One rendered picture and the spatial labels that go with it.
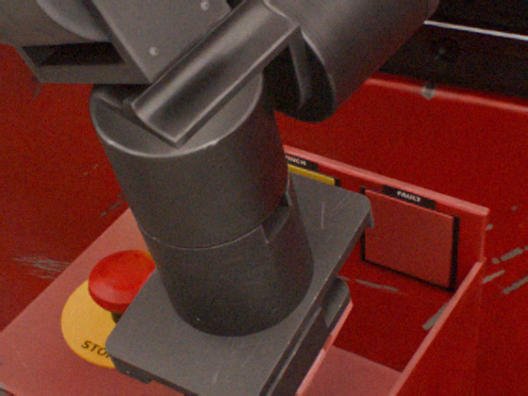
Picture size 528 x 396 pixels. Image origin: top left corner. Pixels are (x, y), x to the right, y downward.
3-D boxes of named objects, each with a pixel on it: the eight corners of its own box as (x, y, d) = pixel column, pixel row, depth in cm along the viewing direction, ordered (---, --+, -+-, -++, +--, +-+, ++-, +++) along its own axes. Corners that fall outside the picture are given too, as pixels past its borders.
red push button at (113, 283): (78, 335, 61) (68, 282, 58) (126, 285, 63) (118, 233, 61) (144, 363, 59) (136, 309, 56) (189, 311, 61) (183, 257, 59)
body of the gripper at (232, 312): (381, 226, 48) (357, 103, 43) (255, 440, 44) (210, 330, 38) (243, 180, 52) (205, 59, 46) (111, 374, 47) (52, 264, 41)
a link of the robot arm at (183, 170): (42, 87, 38) (168, 163, 35) (189, -42, 41) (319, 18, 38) (105, 218, 43) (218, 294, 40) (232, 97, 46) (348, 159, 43)
